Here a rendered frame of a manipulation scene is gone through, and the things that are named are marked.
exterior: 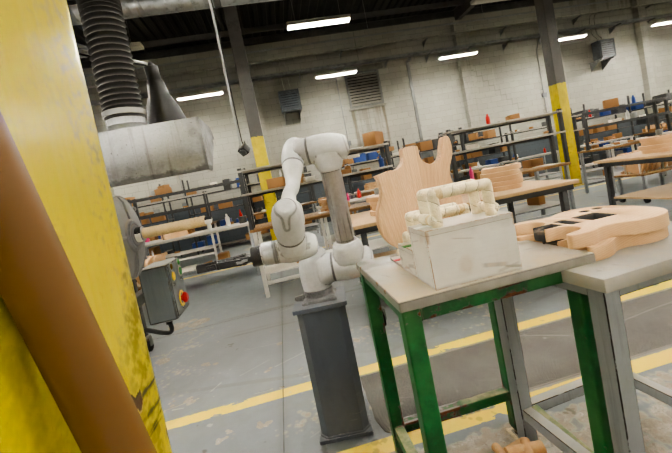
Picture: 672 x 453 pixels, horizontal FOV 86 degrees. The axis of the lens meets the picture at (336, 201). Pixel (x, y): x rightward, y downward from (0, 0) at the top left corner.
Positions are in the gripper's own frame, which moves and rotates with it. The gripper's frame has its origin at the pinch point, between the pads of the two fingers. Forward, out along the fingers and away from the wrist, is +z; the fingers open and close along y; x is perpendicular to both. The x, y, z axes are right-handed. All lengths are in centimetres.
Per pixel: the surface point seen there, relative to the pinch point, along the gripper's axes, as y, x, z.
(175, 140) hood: -38, 40, -8
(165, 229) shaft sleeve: -24.0, 17.4, 3.7
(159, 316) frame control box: -3.1, -12.8, 18.3
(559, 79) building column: 660, 165, -755
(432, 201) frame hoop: -40, 10, -73
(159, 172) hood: -38, 33, -2
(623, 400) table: -51, -54, -113
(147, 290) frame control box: -3.2, -2.9, 20.2
